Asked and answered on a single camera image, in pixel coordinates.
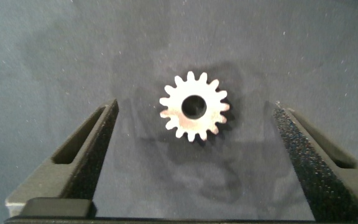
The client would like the small steel spur gear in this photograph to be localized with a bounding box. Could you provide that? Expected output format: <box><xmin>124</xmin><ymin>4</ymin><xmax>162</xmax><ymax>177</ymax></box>
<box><xmin>158</xmin><ymin>70</ymin><xmax>231</xmax><ymax>143</ymax></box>

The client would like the dark rubber mat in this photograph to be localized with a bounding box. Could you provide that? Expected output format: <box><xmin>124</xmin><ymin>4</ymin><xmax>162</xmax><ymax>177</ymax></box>
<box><xmin>0</xmin><ymin>0</ymin><xmax>358</xmax><ymax>224</ymax></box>

